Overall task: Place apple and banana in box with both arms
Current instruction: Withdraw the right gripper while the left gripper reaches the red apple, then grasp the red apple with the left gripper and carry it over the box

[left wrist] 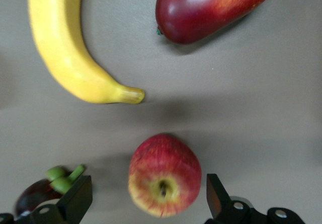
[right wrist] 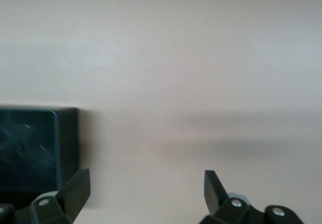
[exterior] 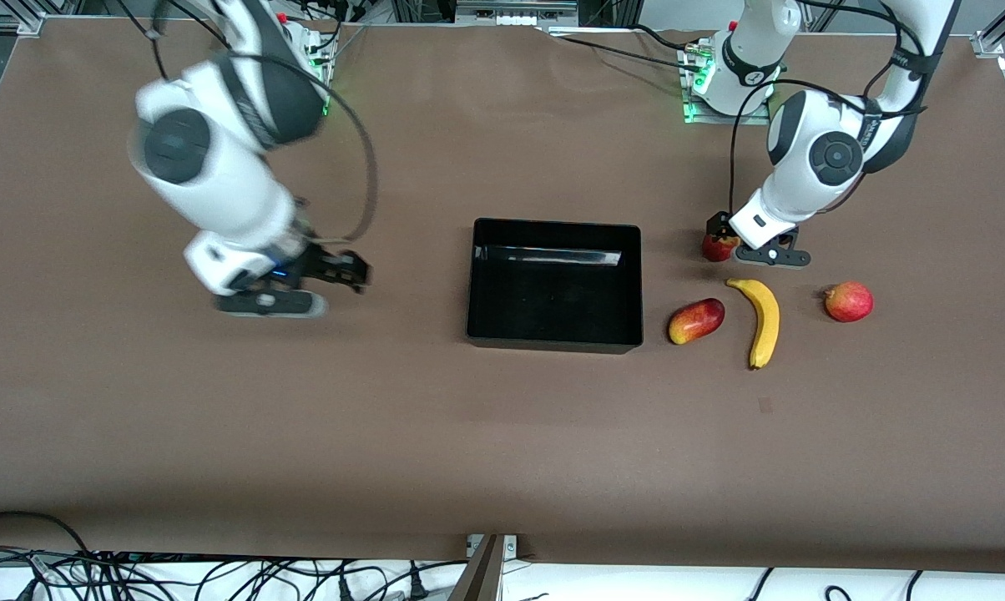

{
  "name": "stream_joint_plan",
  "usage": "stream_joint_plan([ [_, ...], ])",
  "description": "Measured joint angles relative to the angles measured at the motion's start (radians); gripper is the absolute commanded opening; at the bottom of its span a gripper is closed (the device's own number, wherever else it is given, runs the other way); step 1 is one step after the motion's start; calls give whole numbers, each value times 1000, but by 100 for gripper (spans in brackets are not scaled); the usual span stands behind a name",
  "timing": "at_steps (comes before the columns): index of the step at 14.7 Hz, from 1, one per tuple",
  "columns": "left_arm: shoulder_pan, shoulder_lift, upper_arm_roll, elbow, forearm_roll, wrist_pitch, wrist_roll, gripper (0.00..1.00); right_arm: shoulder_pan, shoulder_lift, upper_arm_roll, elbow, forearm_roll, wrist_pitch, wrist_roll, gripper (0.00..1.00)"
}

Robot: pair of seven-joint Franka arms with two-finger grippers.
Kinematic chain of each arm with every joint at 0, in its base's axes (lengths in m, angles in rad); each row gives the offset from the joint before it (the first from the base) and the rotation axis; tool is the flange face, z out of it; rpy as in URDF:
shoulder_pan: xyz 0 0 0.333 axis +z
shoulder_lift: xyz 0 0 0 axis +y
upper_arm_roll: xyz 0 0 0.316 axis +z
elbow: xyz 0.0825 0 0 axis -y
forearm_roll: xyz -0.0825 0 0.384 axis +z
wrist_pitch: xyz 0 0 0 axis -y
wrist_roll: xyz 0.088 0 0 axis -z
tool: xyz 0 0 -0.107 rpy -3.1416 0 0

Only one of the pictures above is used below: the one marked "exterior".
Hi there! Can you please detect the black looped floor cable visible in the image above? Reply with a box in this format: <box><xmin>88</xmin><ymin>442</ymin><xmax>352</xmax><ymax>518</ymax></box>
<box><xmin>0</xmin><ymin>511</ymin><xmax>94</xmax><ymax>558</ymax></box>

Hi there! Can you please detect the red yellow mango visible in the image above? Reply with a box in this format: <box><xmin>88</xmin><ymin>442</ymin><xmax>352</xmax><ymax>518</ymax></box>
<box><xmin>668</xmin><ymin>298</ymin><xmax>726</xmax><ymax>346</ymax></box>

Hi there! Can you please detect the aluminium profile post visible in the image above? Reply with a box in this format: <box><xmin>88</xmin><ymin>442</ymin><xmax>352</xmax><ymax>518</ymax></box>
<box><xmin>448</xmin><ymin>534</ymin><xmax>503</xmax><ymax>601</ymax></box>

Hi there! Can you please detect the black table cable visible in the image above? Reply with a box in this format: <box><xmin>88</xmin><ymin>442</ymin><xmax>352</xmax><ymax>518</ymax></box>
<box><xmin>553</xmin><ymin>32</ymin><xmax>695</xmax><ymax>72</ymax></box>

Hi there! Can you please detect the red apple right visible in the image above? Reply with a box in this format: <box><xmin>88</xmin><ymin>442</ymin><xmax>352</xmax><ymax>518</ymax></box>
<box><xmin>823</xmin><ymin>281</ymin><xmax>875</xmax><ymax>323</ymax></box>

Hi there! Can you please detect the small metal bracket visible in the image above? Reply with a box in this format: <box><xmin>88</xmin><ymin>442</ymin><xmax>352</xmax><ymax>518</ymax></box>
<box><xmin>467</xmin><ymin>534</ymin><xmax>518</xmax><ymax>558</ymax></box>

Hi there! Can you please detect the black plastic box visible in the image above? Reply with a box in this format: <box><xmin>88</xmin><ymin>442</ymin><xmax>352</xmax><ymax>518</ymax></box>
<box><xmin>466</xmin><ymin>218</ymin><xmax>644</xmax><ymax>355</ymax></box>

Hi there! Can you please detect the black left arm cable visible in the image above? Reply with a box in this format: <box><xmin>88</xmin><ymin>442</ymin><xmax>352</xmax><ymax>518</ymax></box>
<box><xmin>726</xmin><ymin>0</ymin><xmax>931</xmax><ymax>220</ymax></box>

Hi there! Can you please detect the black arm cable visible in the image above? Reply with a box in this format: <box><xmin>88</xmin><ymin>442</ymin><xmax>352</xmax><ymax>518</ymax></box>
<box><xmin>726</xmin><ymin>0</ymin><xmax>931</xmax><ymax>220</ymax></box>
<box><xmin>148</xmin><ymin>0</ymin><xmax>379</xmax><ymax>245</ymax></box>

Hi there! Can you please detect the yellow banana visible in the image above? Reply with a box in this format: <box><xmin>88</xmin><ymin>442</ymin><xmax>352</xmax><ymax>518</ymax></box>
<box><xmin>725</xmin><ymin>278</ymin><xmax>780</xmax><ymax>371</ymax></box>

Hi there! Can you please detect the small red apple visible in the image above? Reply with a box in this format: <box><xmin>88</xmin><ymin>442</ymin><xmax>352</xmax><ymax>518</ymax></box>
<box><xmin>702</xmin><ymin>232</ymin><xmax>741</xmax><ymax>263</ymax></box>

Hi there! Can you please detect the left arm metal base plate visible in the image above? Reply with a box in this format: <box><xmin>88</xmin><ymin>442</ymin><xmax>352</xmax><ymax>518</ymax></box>
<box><xmin>682</xmin><ymin>96</ymin><xmax>772</xmax><ymax>126</ymax></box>

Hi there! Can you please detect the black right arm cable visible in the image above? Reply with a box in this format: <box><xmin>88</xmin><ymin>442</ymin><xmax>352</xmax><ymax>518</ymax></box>
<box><xmin>148</xmin><ymin>0</ymin><xmax>379</xmax><ymax>245</ymax></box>

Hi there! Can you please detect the grey power strip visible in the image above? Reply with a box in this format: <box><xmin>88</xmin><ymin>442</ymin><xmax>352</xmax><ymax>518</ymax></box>
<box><xmin>455</xmin><ymin>0</ymin><xmax>580</xmax><ymax>28</ymax></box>

